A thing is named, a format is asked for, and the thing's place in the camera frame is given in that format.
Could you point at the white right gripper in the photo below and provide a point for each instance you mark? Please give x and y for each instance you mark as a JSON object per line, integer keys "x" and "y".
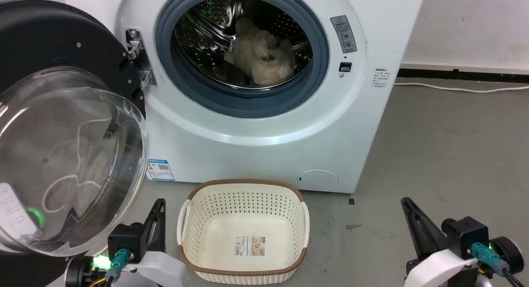
{"x": 438, "y": 270}

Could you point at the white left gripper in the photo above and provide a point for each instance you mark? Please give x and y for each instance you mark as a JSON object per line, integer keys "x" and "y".
{"x": 159, "y": 268}

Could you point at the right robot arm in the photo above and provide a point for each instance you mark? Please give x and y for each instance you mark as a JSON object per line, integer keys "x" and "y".
{"x": 507, "y": 254}

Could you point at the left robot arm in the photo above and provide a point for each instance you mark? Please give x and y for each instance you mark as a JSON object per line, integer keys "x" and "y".
{"x": 80, "y": 274}

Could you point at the white front-load washing machine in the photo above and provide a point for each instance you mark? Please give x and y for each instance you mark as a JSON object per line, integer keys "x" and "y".
{"x": 256, "y": 154}

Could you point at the black door latch socket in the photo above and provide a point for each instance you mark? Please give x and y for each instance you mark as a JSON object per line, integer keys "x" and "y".
{"x": 345, "y": 67}

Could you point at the metal door hinge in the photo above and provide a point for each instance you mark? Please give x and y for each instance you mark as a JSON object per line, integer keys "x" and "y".
{"x": 134, "y": 43}

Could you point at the black round glass washer door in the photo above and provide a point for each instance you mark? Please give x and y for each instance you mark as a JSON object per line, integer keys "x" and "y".
{"x": 41, "y": 34}

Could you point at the blue energy label sticker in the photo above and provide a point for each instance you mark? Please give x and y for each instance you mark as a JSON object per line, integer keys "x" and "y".
{"x": 160, "y": 169}

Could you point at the cream plastic laundry basket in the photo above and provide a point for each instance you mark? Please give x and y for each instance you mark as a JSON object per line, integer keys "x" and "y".
{"x": 244, "y": 208}

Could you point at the paper product label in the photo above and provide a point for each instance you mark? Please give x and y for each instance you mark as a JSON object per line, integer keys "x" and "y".
{"x": 250, "y": 245}

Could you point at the round white filter cover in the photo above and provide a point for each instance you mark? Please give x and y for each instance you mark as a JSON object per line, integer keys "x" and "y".
{"x": 318, "y": 180}

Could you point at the white text sticker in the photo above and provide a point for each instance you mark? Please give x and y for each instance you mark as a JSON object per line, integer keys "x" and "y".
{"x": 382, "y": 78}

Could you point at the steel perforated washer drum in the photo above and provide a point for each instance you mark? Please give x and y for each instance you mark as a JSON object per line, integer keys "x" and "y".
{"x": 198, "y": 39}

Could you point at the cream fluffy plush toy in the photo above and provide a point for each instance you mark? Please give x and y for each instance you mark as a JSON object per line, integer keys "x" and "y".
{"x": 264, "y": 59}

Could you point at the grey warning sticker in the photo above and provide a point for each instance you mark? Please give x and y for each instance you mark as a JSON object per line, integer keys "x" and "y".
{"x": 344, "y": 34}

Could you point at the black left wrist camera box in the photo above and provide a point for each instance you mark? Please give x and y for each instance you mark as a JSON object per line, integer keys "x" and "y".
{"x": 126, "y": 241}

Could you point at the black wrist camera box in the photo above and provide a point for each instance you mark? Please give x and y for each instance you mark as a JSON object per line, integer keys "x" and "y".
{"x": 465, "y": 237}
{"x": 126, "y": 241}

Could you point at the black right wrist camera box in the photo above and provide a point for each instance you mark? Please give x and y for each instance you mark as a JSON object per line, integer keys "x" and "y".
{"x": 465, "y": 237}

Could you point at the black wall baseboard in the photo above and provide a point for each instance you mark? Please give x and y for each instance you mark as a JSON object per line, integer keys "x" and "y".
{"x": 463, "y": 75}

